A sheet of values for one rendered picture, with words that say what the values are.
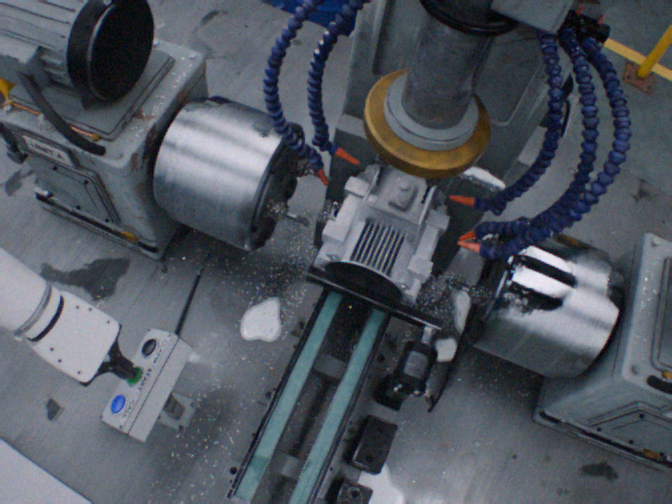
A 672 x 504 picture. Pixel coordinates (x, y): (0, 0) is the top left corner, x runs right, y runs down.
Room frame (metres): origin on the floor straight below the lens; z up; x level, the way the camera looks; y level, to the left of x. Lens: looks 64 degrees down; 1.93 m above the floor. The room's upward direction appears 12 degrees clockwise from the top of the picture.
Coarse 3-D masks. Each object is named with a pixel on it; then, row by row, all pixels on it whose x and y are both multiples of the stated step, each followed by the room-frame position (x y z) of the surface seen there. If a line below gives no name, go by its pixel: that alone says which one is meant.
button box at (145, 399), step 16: (160, 336) 0.21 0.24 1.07; (176, 336) 0.22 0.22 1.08; (160, 352) 0.19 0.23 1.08; (176, 352) 0.20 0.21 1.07; (144, 368) 0.16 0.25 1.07; (160, 368) 0.16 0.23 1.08; (176, 368) 0.17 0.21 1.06; (128, 384) 0.13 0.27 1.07; (144, 384) 0.13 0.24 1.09; (160, 384) 0.14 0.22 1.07; (112, 400) 0.10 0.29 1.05; (128, 400) 0.10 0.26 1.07; (144, 400) 0.11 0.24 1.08; (160, 400) 0.12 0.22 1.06; (112, 416) 0.07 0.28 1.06; (128, 416) 0.08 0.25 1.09; (144, 416) 0.09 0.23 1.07; (128, 432) 0.06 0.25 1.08; (144, 432) 0.06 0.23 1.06
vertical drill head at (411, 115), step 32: (448, 0) 0.50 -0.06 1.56; (480, 0) 0.49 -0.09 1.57; (448, 32) 0.49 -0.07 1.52; (416, 64) 0.51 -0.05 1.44; (448, 64) 0.49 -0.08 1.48; (480, 64) 0.50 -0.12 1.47; (384, 96) 0.54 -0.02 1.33; (416, 96) 0.50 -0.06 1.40; (448, 96) 0.49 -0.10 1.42; (384, 128) 0.49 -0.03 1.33; (416, 128) 0.48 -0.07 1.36; (448, 128) 0.49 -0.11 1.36; (480, 128) 0.53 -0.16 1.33; (384, 160) 0.46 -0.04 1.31; (416, 160) 0.45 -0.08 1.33; (448, 160) 0.46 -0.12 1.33
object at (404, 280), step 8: (368, 168) 0.60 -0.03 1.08; (376, 168) 0.59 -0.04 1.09; (368, 176) 0.58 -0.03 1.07; (440, 192) 0.57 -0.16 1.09; (432, 200) 0.56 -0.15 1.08; (440, 200) 0.56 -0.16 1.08; (328, 248) 0.42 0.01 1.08; (336, 248) 0.42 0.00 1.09; (344, 248) 0.42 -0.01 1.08; (328, 256) 0.41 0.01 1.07; (336, 256) 0.41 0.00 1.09; (400, 272) 0.40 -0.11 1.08; (400, 280) 0.39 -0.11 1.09; (408, 280) 0.39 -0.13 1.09; (400, 288) 0.38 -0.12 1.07; (408, 288) 0.38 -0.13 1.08
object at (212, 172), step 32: (192, 128) 0.55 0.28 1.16; (224, 128) 0.56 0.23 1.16; (256, 128) 0.57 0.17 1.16; (160, 160) 0.50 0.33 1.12; (192, 160) 0.50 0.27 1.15; (224, 160) 0.50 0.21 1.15; (256, 160) 0.51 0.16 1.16; (288, 160) 0.57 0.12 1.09; (160, 192) 0.47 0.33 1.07; (192, 192) 0.46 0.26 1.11; (224, 192) 0.46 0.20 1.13; (256, 192) 0.46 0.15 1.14; (288, 192) 0.57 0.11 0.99; (192, 224) 0.44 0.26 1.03; (224, 224) 0.43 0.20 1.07; (256, 224) 0.44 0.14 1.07
